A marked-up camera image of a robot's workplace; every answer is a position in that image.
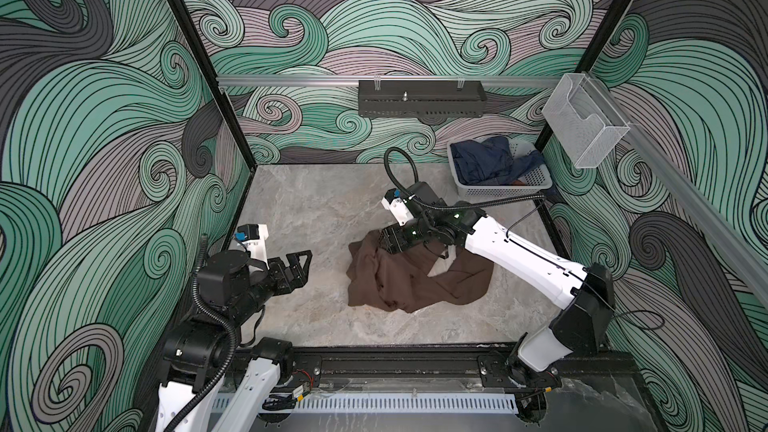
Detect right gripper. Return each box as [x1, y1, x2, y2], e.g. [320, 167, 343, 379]
[373, 217, 440, 253]

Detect brown corduroy trousers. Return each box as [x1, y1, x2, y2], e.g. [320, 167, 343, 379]
[346, 230, 494, 313]

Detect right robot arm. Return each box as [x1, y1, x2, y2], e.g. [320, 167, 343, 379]
[381, 147, 615, 374]

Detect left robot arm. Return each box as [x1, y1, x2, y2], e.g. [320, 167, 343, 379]
[155, 236, 314, 431]

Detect blue denim trousers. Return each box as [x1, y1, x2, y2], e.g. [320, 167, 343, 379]
[449, 136, 544, 186]

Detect white plastic laundry basket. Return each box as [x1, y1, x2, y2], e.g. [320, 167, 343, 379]
[447, 136, 553, 199]

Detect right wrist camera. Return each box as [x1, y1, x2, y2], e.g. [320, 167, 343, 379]
[381, 188, 415, 226]

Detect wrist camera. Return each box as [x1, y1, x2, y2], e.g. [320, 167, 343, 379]
[381, 188, 415, 226]
[234, 224, 269, 262]

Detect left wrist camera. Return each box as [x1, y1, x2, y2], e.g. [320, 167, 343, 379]
[234, 224, 269, 262]

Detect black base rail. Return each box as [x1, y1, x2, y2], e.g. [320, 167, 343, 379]
[287, 342, 639, 392]

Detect white slotted cable duct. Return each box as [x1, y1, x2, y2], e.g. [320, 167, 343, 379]
[274, 392, 518, 415]

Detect black perforated wall tray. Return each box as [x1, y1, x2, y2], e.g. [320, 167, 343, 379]
[357, 79, 488, 121]

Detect aluminium rail back wall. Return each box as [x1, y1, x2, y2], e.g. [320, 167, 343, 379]
[217, 74, 562, 90]

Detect aluminium rail wall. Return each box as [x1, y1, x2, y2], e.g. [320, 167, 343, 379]
[217, 74, 562, 90]
[595, 81, 767, 301]

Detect clear acrylic wall holder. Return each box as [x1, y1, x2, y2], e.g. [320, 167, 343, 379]
[542, 73, 630, 169]

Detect aluminium rail right wall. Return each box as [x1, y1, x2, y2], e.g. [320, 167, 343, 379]
[595, 81, 767, 301]

